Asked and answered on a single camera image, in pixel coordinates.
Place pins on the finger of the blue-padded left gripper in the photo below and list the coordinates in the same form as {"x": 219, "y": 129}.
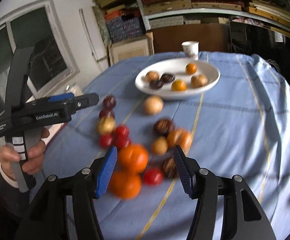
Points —
{"x": 60, "y": 97}
{"x": 85, "y": 101}

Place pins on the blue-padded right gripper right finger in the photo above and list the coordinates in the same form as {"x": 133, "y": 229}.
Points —
{"x": 243, "y": 216}

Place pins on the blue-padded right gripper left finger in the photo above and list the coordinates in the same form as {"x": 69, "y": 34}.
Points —
{"x": 46, "y": 217}

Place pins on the large orange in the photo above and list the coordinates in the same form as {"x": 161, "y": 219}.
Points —
{"x": 125, "y": 185}
{"x": 133, "y": 158}

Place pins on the dark passion fruit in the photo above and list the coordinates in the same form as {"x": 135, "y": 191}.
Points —
{"x": 163, "y": 127}
{"x": 169, "y": 168}

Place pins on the dark brown mangosteen fruit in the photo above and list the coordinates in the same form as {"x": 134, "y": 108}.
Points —
{"x": 167, "y": 77}

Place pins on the small tan fruit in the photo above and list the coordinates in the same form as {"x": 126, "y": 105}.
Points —
{"x": 160, "y": 146}

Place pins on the small red tomato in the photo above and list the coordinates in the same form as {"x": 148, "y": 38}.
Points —
{"x": 153, "y": 176}

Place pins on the orange striped apple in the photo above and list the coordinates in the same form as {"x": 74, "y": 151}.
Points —
{"x": 180, "y": 137}

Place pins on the small orange tangerine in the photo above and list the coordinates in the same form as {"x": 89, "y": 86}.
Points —
{"x": 191, "y": 68}

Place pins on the person's left hand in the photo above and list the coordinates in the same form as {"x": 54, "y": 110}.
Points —
{"x": 32, "y": 166}

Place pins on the white beverage can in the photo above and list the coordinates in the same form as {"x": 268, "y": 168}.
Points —
{"x": 74, "y": 89}

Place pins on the dark red plum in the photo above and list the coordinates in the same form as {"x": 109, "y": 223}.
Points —
{"x": 105, "y": 112}
{"x": 109, "y": 102}

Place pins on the smartphone in red case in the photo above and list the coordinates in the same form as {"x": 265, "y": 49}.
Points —
{"x": 53, "y": 131}

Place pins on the tan round pear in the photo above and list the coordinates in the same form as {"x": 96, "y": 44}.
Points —
{"x": 153, "y": 105}

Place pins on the tan fruit in bowl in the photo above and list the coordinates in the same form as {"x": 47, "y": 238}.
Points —
{"x": 152, "y": 76}

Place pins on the dark fruit in bowl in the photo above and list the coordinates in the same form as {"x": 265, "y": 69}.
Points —
{"x": 156, "y": 84}

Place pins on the framed wooden panel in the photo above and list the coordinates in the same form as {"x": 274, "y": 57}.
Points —
{"x": 131, "y": 47}

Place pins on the blue patterned box stack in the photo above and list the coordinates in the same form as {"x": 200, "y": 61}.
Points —
{"x": 124, "y": 27}

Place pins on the yellow orange in bowl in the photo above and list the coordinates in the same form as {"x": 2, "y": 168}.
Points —
{"x": 178, "y": 86}

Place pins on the white oval serving bowl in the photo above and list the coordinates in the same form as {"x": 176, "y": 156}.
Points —
{"x": 178, "y": 68}

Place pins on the blue checked tablecloth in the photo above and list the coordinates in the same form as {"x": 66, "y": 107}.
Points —
{"x": 174, "y": 123}

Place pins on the brown fruit in bowl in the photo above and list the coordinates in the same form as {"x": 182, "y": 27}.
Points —
{"x": 198, "y": 81}

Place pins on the white paper cup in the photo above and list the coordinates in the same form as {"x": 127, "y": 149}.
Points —
{"x": 191, "y": 49}

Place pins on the brown wooden chair back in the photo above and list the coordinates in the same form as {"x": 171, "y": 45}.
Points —
{"x": 211, "y": 37}

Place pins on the metal storage shelf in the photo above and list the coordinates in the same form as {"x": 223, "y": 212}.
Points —
{"x": 275, "y": 13}

